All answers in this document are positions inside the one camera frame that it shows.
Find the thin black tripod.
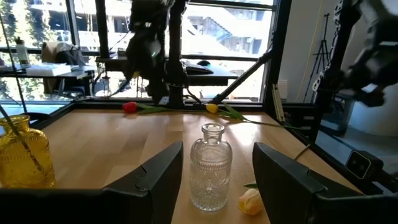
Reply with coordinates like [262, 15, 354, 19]
[303, 12, 331, 103]

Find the silver metal strip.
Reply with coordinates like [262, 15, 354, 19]
[271, 83, 286, 123]

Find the black desk pole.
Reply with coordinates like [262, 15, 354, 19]
[95, 0, 110, 60]

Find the black keyboard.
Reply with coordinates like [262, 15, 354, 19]
[181, 60, 215, 76]

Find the yellow artificial tulip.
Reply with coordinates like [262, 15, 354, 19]
[205, 101, 304, 130]

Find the peach artificial tulip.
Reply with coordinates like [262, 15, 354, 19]
[238, 182, 264, 217]

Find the dark grey desk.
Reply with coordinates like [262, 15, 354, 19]
[95, 55, 239, 87]

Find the clear glass vase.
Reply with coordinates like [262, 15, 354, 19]
[189, 123, 234, 212]

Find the beige cable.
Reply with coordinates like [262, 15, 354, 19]
[293, 143, 312, 162]

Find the chair with draped jacket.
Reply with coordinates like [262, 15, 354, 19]
[40, 40, 87, 95]

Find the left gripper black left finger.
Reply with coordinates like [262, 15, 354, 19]
[104, 141, 185, 224]

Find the red artificial tulip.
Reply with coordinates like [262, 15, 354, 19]
[121, 101, 208, 115]

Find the yellow glass vase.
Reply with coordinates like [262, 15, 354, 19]
[0, 114, 57, 189]

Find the white drink bottle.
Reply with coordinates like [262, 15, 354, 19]
[14, 36, 30, 67]

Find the white flat box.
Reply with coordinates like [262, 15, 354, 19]
[25, 62, 73, 77]

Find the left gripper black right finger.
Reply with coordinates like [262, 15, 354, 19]
[252, 142, 328, 224]

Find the black equipment with cable chain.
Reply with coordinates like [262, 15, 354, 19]
[312, 0, 398, 108]

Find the black table-level camera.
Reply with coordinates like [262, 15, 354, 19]
[345, 149, 385, 181]

